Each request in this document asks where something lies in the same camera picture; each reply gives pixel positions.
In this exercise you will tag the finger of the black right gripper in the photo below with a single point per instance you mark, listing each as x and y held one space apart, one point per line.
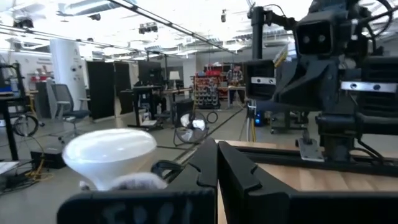
292 87
323 84

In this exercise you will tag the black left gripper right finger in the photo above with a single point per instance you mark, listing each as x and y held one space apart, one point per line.
280 211

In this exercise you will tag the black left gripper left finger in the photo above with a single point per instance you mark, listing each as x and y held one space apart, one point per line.
140 208

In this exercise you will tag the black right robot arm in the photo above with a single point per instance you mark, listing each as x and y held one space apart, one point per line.
373 124

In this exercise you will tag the grey lamp base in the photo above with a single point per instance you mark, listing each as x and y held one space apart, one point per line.
140 182

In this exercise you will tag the blue-lit device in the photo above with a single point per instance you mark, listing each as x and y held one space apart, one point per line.
258 118

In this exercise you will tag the person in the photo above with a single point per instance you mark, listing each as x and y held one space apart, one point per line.
234 77

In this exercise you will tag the white work table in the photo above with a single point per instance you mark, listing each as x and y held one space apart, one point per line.
231 88

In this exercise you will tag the white light bulb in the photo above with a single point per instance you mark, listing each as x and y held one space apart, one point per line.
109 155

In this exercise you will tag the black pole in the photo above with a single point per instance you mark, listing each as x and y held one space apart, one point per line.
257 34

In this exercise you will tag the silver metal mounting plate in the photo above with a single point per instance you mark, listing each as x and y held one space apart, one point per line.
311 151

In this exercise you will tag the shelf with red bins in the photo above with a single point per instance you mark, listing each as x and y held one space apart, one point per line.
206 90

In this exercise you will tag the round floor fan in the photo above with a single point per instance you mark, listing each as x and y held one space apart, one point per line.
191 129

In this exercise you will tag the black floor box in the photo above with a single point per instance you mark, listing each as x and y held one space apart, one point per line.
49 157

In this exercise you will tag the black desk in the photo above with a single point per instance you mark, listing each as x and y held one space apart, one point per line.
146 90

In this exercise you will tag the white shade table lamp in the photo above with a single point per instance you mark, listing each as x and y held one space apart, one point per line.
174 75

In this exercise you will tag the black partition panel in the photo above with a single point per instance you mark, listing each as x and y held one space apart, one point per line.
101 90
122 81

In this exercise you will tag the grey office chair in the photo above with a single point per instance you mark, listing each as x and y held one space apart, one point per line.
63 99

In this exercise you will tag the black monitor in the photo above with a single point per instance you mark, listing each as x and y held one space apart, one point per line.
150 73

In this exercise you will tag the black ceiling spotlight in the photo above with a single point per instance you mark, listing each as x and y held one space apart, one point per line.
147 28
23 22

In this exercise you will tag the black side table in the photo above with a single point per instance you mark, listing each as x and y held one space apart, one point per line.
7 124

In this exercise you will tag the white round column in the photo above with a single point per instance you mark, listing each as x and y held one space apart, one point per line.
66 62

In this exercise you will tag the black frame bracket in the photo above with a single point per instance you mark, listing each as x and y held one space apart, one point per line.
163 165

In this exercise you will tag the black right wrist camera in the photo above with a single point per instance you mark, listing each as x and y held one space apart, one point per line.
315 34

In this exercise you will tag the black aluminium table frame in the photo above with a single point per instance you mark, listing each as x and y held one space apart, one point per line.
280 154

